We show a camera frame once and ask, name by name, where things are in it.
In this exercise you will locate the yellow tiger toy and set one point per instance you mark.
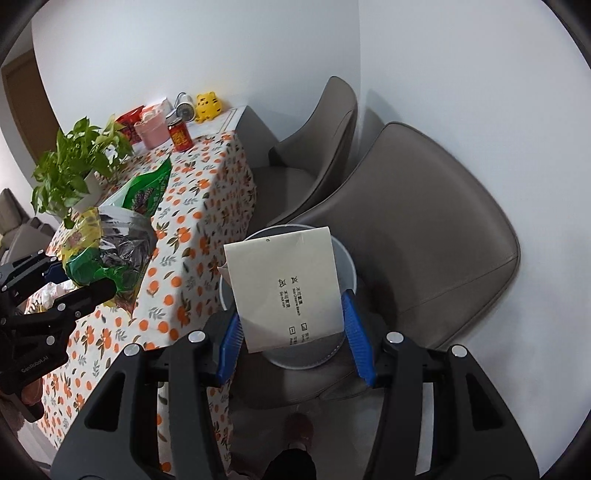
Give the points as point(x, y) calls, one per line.
point(207, 107)

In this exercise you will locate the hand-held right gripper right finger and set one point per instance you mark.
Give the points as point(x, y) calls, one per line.
point(358, 337)

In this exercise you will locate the person's leg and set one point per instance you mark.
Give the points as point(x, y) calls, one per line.
point(298, 434)

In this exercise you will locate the orange-print tablecloth table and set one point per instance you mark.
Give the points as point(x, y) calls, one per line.
point(198, 184)

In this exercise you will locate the pink fluffy clothing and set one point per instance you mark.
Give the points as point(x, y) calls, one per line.
point(11, 415)

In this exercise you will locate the yellow green snack bag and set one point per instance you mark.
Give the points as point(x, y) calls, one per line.
point(83, 265)

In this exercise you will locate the grey sofa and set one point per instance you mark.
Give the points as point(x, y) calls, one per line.
point(18, 226)

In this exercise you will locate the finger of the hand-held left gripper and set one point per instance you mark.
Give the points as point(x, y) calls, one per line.
point(87, 295)
point(57, 273)

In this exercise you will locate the green potted pothos plant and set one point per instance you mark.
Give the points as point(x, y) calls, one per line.
point(69, 170)

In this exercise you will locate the red gift box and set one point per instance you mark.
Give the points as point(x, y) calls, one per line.
point(128, 122)

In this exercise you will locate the red drink can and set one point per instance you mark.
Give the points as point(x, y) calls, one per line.
point(181, 137)

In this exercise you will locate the white card packet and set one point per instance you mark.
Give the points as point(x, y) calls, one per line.
point(286, 277)

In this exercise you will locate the grey leather dining chair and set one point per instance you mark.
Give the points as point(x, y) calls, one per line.
point(323, 138)
point(415, 230)

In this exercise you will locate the pink plastic container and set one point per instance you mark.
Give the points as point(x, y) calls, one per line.
point(152, 131)

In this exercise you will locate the white box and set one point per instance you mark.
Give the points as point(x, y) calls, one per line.
point(159, 105)

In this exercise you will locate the person's left hand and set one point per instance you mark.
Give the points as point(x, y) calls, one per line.
point(32, 394)

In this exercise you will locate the brown wooden door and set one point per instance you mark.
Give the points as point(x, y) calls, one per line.
point(27, 101)

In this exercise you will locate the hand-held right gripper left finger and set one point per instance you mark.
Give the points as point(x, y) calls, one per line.
point(229, 344)

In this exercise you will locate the small white desk fan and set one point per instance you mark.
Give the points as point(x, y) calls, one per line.
point(185, 108)

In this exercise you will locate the grey trash bin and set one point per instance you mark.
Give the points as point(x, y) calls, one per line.
point(304, 359)

